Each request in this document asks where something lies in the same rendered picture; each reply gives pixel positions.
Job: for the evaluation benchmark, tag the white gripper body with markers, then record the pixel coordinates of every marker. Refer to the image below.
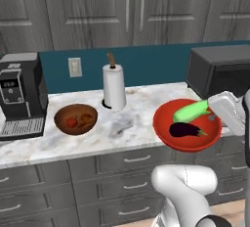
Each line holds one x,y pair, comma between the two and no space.
228,110

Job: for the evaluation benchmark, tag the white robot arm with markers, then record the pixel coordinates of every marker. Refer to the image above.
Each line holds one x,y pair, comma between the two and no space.
182,188

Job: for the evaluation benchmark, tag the green corn cob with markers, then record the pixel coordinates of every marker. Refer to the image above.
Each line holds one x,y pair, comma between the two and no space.
190,111

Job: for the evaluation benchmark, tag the dark purple eggplant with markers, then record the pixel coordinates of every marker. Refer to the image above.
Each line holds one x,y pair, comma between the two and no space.
185,129

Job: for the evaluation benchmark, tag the red bowl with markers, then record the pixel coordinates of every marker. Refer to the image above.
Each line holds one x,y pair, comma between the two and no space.
188,143

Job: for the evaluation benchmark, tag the black microwave oven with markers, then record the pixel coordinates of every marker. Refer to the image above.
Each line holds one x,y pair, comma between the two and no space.
208,68

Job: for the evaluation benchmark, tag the grey cupboard door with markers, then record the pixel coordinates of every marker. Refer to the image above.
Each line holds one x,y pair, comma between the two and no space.
172,9
88,9
22,12
231,9

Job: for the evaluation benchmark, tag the brown wooden bowl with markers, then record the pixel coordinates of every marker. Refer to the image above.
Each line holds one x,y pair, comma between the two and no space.
63,125

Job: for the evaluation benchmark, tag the grey drawer front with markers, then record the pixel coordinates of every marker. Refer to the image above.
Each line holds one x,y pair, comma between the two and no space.
49,221
42,201
208,152
228,198
97,190
97,214
228,172
35,175
97,165

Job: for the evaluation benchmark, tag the white paper towel roll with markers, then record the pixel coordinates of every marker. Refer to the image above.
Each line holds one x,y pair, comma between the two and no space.
114,87

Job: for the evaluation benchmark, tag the brown paper towel holder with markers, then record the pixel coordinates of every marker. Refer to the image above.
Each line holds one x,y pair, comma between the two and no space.
111,59

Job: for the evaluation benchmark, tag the brown bread piece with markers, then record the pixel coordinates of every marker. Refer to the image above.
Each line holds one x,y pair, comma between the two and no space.
86,120

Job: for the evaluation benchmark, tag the red tomato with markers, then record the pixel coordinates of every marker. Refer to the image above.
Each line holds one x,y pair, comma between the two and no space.
72,122

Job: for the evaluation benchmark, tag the black coffee machine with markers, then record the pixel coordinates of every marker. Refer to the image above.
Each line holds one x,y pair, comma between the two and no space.
22,100

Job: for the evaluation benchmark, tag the white wall outlet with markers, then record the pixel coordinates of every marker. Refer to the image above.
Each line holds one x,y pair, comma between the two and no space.
75,67

